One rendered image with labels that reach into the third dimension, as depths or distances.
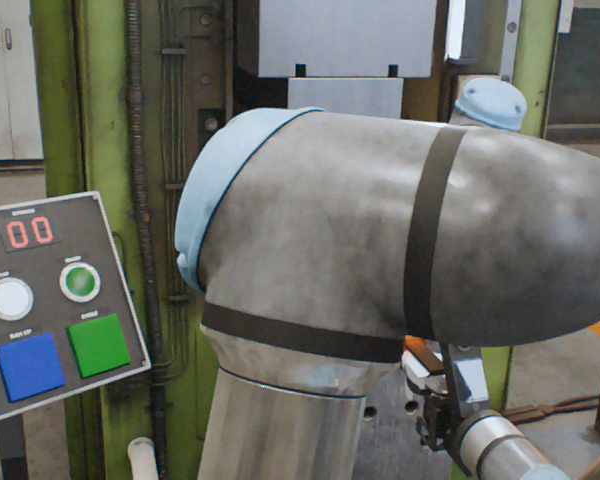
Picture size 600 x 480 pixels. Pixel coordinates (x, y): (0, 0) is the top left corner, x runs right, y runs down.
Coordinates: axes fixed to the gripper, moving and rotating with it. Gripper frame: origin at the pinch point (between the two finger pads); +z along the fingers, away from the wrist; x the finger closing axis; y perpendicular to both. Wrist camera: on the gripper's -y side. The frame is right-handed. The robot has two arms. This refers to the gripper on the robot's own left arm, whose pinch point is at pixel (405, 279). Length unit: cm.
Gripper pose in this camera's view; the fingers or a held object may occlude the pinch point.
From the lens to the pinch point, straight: 108.1
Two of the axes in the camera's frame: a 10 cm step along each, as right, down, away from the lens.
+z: -1.7, 6.7, 7.2
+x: 9.6, -0.7, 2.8
